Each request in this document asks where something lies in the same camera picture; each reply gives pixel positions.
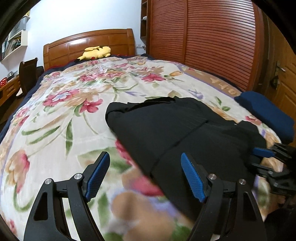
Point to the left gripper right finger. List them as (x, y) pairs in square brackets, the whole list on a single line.
[(228, 207)]

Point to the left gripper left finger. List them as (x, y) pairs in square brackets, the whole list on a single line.
[(47, 220)]

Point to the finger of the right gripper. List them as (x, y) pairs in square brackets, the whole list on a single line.
[(281, 183), (283, 153)]

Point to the black double-breasted coat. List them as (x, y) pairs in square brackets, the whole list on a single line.
[(156, 132)]

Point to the folded navy blue garment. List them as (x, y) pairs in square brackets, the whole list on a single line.
[(264, 110)]

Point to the wooden room door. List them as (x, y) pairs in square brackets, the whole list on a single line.
[(280, 50)]

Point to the floral bed blanket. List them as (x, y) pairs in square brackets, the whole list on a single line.
[(62, 129)]

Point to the louvered wooden wardrobe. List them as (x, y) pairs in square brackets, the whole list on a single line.
[(225, 38)]

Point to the wooden desk with cabinets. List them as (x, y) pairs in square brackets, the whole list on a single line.
[(9, 89)]

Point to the red basket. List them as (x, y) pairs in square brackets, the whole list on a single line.
[(3, 82)]

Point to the dark brown desk chair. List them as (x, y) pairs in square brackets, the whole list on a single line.
[(28, 74)]

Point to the yellow Pikachu plush toy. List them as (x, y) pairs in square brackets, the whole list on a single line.
[(93, 53)]

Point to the wooden bed headboard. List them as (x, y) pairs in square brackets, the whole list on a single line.
[(63, 51)]

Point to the metal door handle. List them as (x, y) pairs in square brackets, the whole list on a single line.
[(274, 82)]

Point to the white wall shelf unit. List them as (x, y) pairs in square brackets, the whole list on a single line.
[(17, 38)]

